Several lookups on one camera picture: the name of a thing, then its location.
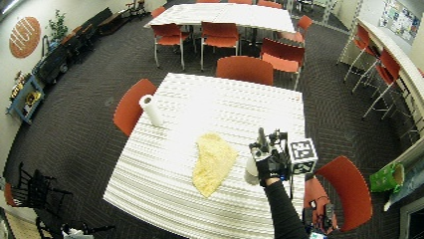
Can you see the white bottle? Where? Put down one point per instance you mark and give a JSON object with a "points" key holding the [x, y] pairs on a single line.
{"points": [[250, 172]]}

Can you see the white marker cube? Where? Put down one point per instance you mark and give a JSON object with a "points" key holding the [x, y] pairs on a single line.
{"points": [[301, 156]]}

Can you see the yellow cloth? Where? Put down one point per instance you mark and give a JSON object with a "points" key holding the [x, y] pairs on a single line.
{"points": [[214, 164]]}

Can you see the orange plastic chair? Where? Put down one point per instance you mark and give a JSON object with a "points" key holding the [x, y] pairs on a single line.
{"points": [[130, 108], [244, 69], [348, 192]]}

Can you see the white paper towel roll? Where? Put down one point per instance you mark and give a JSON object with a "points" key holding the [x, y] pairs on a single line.
{"points": [[151, 111]]}

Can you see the black equipment bundle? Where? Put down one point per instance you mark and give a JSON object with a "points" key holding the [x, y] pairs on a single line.
{"points": [[327, 215]]}

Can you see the green packet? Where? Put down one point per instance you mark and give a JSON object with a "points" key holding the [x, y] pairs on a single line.
{"points": [[384, 178]]}

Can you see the group of orange chairs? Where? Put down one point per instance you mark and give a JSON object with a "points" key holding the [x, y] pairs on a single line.
{"points": [[219, 35]]}

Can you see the orange bar stool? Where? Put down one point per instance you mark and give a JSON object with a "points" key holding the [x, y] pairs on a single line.
{"points": [[388, 71], [362, 40]]}

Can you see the long white table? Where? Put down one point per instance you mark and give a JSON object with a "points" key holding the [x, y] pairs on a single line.
{"points": [[220, 15]]}

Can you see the white curved counter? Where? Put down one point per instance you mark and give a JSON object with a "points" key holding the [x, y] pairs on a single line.
{"points": [[397, 54]]}

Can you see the black bench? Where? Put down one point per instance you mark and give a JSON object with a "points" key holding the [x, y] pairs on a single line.
{"points": [[97, 21]]}

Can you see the black cart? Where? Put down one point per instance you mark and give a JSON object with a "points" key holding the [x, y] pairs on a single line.
{"points": [[53, 66]]}

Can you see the black folding chair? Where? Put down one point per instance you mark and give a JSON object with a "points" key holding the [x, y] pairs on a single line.
{"points": [[34, 191]]}

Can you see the blue shelf unit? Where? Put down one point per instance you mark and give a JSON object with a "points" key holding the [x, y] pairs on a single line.
{"points": [[25, 99]]}

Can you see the green potted plant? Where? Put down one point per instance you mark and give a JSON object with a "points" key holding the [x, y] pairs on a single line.
{"points": [[57, 26]]}

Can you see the wall notice board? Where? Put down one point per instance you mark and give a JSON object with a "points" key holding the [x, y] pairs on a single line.
{"points": [[398, 20]]}

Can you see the round orange wall sign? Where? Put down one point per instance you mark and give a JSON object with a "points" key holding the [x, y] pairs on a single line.
{"points": [[25, 36]]}

